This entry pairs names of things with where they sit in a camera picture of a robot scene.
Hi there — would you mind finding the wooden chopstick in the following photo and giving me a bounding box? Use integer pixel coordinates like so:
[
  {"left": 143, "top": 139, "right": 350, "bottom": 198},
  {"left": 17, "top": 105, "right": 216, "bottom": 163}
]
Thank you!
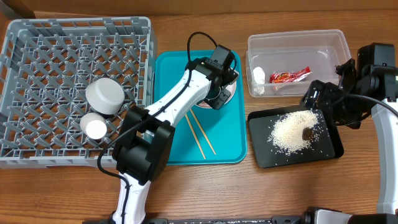
[
  {"left": 190, "top": 109, "right": 216, "bottom": 155},
  {"left": 185, "top": 115, "right": 206, "bottom": 160}
]

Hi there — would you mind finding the left wooden chopstick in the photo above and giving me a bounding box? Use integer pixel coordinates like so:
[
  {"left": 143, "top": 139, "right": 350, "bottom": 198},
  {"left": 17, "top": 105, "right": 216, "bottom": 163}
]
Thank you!
[{"left": 185, "top": 115, "right": 206, "bottom": 160}]

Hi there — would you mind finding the grey bowl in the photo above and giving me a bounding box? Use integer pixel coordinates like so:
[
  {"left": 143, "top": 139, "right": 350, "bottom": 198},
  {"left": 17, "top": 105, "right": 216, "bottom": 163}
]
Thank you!
[{"left": 85, "top": 78, "right": 125, "bottom": 114}]

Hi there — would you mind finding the white paper cup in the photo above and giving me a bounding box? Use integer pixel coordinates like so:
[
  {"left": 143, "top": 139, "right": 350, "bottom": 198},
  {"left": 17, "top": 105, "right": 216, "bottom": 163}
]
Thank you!
[{"left": 80, "top": 113, "right": 108, "bottom": 139}]

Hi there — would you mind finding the brown food scrap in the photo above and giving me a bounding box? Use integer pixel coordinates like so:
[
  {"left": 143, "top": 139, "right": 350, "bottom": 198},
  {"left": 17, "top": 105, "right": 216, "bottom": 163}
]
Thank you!
[{"left": 302, "top": 128, "right": 314, "bottom": 141}]

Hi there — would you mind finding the clear plastic bin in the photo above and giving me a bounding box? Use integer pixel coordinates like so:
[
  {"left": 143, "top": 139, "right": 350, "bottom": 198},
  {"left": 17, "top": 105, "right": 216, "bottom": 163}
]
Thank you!
[{"left": 246, "top": 29, "right": 351, "bottom": 98}]

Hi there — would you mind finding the teal serving tray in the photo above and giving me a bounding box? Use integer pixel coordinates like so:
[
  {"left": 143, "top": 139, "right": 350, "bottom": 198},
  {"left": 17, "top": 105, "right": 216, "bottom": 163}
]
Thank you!
[{"left": 154, "top": 51, "right": 248, "bottom": 166}]

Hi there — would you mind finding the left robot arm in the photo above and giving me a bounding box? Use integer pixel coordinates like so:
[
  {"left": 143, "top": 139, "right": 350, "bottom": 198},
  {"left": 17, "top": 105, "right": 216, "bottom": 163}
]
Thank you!
[{"left": 108, "top": 45, "right": 239, "bottom": 223}]

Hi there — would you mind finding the pile of white rice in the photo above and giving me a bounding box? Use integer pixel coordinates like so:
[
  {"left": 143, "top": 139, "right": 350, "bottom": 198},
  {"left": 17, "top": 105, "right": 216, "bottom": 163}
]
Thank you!
[{"left": 267, "top": 110, "right": 324, "bottom": 156}]

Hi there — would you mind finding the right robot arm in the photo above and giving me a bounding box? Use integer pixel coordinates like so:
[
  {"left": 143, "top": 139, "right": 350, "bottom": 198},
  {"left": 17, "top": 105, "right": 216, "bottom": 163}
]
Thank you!
[{"left": 300, "top": 43, "right": 397, "bottom": 215}]

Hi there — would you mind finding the large white plate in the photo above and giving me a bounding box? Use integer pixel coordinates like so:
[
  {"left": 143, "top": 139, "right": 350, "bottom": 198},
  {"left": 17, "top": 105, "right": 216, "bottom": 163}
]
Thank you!
[{"left": 196, "top": 70, "right": 239, "bottom": 110}]

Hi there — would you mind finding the right wooden chopstick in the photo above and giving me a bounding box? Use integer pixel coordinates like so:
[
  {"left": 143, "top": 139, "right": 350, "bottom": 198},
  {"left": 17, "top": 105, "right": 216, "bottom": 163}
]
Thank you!
[{"left": 190, "top": 109, "right": 216, "bottom": 155}]

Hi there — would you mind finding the grey plastic dish rack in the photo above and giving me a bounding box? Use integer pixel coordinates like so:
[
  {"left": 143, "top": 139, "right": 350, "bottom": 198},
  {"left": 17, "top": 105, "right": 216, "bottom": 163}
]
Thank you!
[{"left": 1, "top": 17, "right": 157, "bottom": 169}]

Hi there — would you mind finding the red snack wrapper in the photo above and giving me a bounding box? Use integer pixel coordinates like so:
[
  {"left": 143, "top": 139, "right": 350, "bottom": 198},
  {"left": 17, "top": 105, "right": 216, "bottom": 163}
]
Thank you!
[{"left": 269, "top": 67, "right": 312, "bottom": 83}]

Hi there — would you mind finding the black tray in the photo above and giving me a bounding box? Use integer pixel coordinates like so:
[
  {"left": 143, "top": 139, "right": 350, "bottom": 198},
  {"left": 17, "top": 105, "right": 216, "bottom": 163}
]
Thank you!
[{"left": 248, "top": 106, "right": 344, "bottom": 168}]

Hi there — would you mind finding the white tissue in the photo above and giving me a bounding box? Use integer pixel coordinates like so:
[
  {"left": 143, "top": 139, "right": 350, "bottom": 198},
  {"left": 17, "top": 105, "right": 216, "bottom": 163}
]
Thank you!
[{"left": 252, "top": 67, "right": 266, "bottom": 95}]

